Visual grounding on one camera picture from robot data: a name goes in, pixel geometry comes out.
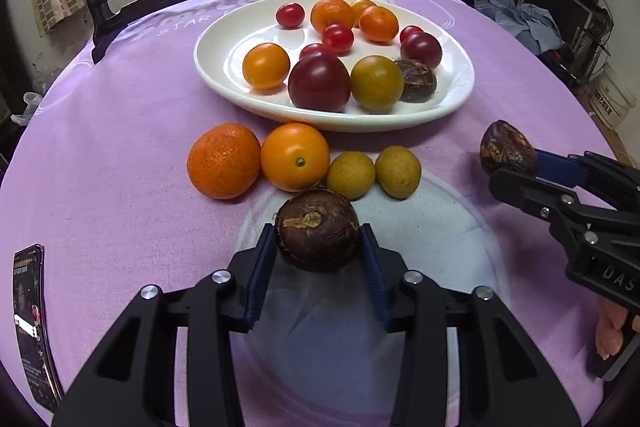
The orange round tomato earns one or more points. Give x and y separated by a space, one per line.
295 156
266 65

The black smartphone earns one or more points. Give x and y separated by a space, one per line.
35 332

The white plastic bag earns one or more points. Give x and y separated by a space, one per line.
27 104

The large orange mandarin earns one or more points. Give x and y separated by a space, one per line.
223 160

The yellow brown longan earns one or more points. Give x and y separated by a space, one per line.
351 175
398 171

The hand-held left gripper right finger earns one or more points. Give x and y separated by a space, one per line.
375 279

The red cherry tomato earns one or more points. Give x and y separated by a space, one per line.
290 15
407 33
312 51
337 38

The brown water chestnut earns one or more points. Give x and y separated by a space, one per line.
505 147
420 82
317 230

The small dark red tomato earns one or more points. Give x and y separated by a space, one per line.
421 49

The blue grey clothing pile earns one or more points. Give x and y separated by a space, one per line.
525 19

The small orange mandarin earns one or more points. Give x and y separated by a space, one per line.
378 24
332 14
361 6

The white plastic bucket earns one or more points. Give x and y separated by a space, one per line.
612 102

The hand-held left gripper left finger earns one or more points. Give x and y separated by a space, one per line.
260 279

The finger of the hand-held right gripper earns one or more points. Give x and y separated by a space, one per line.
525 192
562 169

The yellow green tomato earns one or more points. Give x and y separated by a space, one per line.
376 83

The white round plate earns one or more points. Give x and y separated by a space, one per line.
220 57

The person's right hand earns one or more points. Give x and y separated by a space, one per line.
611 329

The purple printed tablecloth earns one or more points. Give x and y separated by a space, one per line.
125 132

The black metal rack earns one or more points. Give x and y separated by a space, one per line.
565 7

